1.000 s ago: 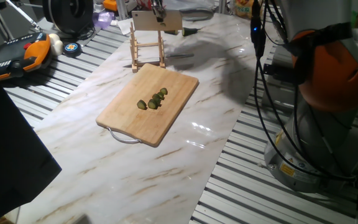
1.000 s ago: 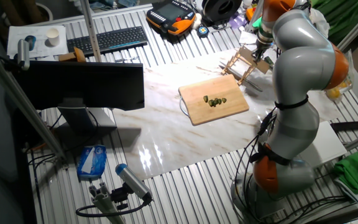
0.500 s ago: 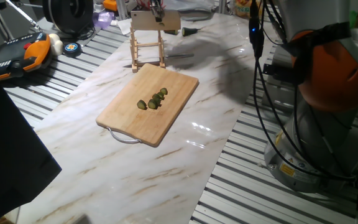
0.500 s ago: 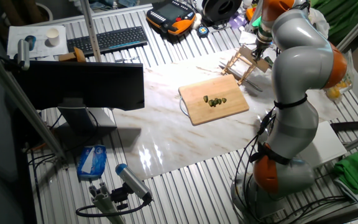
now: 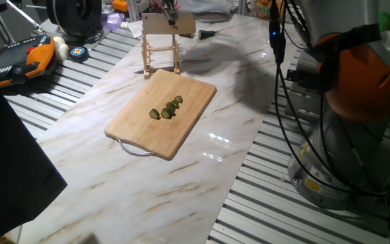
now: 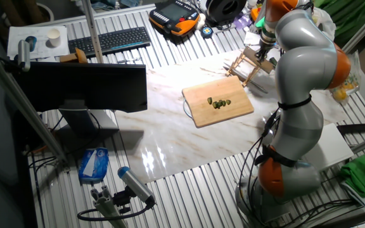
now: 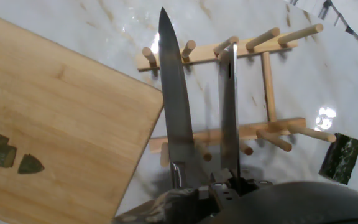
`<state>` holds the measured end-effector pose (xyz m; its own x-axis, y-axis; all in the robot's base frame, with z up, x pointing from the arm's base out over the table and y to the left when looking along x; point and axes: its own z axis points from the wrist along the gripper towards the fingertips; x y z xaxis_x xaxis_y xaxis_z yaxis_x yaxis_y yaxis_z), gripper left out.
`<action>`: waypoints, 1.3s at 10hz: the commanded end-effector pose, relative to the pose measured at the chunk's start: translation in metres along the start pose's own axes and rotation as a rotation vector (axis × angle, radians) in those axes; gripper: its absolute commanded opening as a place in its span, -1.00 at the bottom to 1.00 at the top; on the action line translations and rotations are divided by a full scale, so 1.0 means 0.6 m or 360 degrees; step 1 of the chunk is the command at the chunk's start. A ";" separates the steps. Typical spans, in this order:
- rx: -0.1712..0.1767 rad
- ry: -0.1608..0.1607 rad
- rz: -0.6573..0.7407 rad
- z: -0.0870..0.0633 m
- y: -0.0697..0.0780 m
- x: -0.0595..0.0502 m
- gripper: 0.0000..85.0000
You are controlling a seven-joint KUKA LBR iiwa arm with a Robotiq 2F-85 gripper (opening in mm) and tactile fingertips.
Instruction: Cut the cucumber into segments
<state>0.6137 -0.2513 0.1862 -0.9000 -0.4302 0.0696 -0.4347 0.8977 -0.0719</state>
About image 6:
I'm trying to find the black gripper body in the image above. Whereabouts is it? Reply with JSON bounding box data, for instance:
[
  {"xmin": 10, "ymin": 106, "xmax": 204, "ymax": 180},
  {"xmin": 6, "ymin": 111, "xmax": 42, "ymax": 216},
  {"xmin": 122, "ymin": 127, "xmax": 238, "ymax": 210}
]
[{"xmin": 254, "ymin": 42, "xmax": 277, "ymax": 63}]

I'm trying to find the white paper card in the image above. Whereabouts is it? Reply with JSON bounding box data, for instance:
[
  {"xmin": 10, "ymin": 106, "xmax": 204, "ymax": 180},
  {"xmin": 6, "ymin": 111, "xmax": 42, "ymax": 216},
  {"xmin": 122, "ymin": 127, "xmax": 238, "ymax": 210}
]
[{"xmin": 244, "ymin": 31, "xmax": 262, "ymax": 46}]

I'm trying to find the wooden peg knife rack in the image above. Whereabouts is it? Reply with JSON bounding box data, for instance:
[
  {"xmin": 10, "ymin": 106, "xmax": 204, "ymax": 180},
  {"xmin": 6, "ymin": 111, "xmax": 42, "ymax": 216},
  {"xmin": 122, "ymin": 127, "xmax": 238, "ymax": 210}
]
[{"xmin": 224, "ymin": 50, "xmax": 263, "ymax": 88}]

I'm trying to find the pointed steel kitchen knife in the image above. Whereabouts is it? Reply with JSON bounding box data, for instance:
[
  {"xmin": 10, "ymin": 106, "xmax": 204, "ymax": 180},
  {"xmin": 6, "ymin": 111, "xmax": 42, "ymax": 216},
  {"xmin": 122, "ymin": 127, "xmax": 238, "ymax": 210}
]
[{"xmin": 222, "ymin": 62, "xmax": 269, "ymax": 95}]

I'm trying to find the purple plastic bag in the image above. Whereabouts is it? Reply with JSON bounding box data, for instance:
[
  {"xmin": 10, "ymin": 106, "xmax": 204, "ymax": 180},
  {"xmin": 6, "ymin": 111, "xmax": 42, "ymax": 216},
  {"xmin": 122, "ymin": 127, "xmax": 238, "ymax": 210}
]
[{"xmin": 233, "ymin": 15, "xmax": 252, "ymax": 30}]

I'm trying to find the orange plastic object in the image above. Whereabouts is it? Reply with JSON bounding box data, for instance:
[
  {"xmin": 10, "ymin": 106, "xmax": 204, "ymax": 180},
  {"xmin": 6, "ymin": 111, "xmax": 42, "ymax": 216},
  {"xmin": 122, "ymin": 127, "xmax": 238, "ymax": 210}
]
[{"xmin": 250, "ymin": 6, "xmax": 262, "ymax": 22}]

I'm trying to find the white plastic bag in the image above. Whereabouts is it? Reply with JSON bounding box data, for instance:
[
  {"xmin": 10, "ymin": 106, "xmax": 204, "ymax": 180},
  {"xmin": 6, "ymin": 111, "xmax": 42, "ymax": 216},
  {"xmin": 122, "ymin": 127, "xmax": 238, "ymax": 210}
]
[{"xmin": 311, "ymin": 6, "xmax": 337, "ymax": 42}]

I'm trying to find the white rounded toy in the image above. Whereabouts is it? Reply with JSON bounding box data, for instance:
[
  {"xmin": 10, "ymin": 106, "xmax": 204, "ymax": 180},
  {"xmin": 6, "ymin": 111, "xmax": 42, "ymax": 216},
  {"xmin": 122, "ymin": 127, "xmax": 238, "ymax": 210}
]
[{"xmin": 196, "ymin": 13, "xmax": 207, "ymax": 30}]

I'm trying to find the orange and black teach pendant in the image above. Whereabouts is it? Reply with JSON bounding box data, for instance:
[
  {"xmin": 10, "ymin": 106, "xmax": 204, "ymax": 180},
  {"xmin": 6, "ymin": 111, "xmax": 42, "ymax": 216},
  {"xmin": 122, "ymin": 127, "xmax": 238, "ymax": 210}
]
[{"xmin": 148, "ymin": 0, "xmax": 201, "ymax": 37}]

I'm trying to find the green curtain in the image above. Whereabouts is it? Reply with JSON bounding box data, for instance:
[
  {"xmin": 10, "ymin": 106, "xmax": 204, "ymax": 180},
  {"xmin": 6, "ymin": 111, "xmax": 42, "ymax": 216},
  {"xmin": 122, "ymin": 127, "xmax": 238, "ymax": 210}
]
[{"xmin": 314, "ymin": 0, "xmax": 365, "ymax": 48}]

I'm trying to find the long aluminium bar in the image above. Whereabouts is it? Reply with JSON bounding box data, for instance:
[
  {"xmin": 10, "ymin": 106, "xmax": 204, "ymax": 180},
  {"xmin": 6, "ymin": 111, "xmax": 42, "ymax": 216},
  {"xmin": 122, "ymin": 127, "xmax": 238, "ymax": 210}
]
[{"xmin": 342, "ymin": 3, "xmax": 365, "ymax": 54}]

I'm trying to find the white flat box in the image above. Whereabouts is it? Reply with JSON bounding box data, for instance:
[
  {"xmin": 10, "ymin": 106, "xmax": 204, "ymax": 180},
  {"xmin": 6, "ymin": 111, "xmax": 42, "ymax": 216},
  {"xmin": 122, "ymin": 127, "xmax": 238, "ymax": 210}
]
[{"xmin": 302, "ymin": 122, "xmax": 355, "ymax": 172}]

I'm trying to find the black flat bar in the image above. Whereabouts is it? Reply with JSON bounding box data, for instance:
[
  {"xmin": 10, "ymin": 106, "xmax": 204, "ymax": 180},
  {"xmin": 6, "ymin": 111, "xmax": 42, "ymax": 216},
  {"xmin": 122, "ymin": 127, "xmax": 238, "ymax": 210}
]
[{"xmin": 336, "ymin": 122, "xmax": 365, "ymax": 136}]

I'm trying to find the black keyboard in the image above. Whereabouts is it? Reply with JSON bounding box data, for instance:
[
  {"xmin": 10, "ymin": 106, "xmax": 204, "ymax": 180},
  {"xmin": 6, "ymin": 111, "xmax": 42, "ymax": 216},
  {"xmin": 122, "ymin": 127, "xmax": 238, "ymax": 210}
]
[{"xmin": 67, "ymin": 26, "xmax": 152, "ymax": 59}]

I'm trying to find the green cloth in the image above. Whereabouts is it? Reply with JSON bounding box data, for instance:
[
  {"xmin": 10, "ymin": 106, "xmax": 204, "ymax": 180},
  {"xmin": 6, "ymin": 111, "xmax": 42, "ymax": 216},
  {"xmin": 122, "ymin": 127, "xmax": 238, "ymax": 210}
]
[{"xmin": 339, "ymin": 148, "xmax": 365, "ymax": 199}]

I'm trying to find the black computer monitor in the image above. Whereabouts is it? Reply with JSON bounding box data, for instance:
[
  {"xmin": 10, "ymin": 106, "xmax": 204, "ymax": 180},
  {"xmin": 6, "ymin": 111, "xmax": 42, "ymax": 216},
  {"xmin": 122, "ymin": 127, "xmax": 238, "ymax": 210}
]
[{"xmin": 13, "ymin": 61, "xmax": 148, "ymax": 137}]

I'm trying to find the brown cardboard piece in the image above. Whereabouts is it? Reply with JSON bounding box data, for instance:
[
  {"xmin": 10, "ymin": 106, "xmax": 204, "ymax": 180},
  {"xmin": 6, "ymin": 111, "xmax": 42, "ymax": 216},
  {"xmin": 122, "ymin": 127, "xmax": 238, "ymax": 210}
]
[{"xmin": 60, "ymin": 47, "xmax": 89, "ymax": 63}]

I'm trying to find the blue tissue pack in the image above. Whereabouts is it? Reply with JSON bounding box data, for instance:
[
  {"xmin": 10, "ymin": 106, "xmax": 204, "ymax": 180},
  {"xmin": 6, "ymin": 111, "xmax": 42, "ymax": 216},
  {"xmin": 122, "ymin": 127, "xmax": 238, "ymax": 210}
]
[{"xmin": 78, "ymin": 147, "xmax": 110, "ymax": 184}]

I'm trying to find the white paper cup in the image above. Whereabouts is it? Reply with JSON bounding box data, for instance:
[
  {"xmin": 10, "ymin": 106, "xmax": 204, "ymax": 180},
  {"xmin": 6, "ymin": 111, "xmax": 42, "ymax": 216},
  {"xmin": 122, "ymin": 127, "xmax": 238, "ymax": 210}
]
[{"xmin": 47, "ymin": 28, "xmax": 62, "ymax": 48}]

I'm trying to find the white round bin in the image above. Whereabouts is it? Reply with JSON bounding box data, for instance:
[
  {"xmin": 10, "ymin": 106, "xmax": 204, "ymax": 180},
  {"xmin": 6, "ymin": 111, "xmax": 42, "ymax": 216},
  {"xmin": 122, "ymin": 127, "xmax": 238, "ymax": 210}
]
[{"xmin": 36, "ymin": 2, "xmax": 55, "ymax": 22}]

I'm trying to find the aluminium profile stub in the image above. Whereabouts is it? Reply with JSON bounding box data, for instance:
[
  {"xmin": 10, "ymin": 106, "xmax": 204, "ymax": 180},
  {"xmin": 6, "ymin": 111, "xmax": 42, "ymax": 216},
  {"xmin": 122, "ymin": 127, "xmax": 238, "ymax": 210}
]
[{"xmin": 90, "ymin": 185, "xmax": 129, "ymax": 228}]

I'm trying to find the white paper sheet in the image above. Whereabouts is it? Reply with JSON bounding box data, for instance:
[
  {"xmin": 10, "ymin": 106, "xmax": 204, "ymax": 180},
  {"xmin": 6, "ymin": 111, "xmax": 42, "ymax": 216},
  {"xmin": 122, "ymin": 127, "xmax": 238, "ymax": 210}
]
[{"xmin": 6, "ymin": 25, "xmax": 71, "ymax": 61}]

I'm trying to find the dark blue mouse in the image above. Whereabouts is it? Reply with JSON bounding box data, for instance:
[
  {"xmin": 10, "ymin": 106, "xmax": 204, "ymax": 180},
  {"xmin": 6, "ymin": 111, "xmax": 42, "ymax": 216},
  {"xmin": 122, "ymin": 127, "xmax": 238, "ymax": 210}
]
[{"xmin": 25, "ymin": 35, "xmax": 38, "ymax": 53}]

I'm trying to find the green wrist mount plate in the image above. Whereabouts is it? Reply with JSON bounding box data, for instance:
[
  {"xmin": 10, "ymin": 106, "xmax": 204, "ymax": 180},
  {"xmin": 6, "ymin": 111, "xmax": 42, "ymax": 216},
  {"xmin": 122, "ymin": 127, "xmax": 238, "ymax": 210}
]
[{"xmin": 255, "ymin": 17, "xmax": 277, "ymax": 42}]

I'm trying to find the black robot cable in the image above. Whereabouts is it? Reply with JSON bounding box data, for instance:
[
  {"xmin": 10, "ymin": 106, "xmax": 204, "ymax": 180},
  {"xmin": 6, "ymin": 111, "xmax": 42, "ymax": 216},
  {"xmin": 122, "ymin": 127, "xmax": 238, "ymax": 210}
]
[{"xmin": 238, "ymin": 107, "xmax": 280, "ymax": 222}]

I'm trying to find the wooden cutting board, metal handle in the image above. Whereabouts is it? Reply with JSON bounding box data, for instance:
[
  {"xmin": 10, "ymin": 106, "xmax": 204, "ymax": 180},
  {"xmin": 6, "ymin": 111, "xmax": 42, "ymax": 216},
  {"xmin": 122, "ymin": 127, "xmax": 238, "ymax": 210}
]
[{"xmin": 181, "ymin": 75, "xmax": 255, "ymax": 129}]

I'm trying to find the upright aluminium post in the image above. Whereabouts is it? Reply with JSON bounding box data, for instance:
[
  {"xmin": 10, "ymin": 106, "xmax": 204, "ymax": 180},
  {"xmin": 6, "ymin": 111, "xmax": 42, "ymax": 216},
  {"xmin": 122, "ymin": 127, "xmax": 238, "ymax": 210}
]
[{"xmin": 80, "ymin": 0, "xmax": 105, "ymax": 64}]

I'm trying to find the silver camera with blue cap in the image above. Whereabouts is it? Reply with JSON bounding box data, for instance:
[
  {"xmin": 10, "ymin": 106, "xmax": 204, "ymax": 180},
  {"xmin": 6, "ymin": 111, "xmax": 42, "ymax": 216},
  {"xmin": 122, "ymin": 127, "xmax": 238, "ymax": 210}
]
[{"xmin": 117, "ymin": 166, "xmax": 157, "ymax": 205}]

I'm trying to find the black camera cable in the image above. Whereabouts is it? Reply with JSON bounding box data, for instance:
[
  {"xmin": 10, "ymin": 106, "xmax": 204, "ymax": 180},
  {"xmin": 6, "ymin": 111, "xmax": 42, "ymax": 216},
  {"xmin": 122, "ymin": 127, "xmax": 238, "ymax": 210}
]
[{"xmin": 77, "ymin": 198, "xmax": 157, "ymax": 222}]

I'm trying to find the silver camera on pole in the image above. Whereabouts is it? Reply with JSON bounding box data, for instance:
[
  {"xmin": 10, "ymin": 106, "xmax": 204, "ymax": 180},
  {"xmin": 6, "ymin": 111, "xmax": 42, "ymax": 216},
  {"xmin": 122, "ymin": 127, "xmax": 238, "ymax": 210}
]
[{"xmin": 17, "ymin": 39, "xmax": 31, "ymax": 72}]

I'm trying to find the slanted aluminium frame bar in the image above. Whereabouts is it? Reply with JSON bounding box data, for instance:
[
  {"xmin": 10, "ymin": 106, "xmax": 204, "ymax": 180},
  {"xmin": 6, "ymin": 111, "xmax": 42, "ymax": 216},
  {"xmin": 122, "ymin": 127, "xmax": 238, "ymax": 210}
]
[{"xmin": 0, "ymin": 44, "xmax": 68, "ymax": 163}]

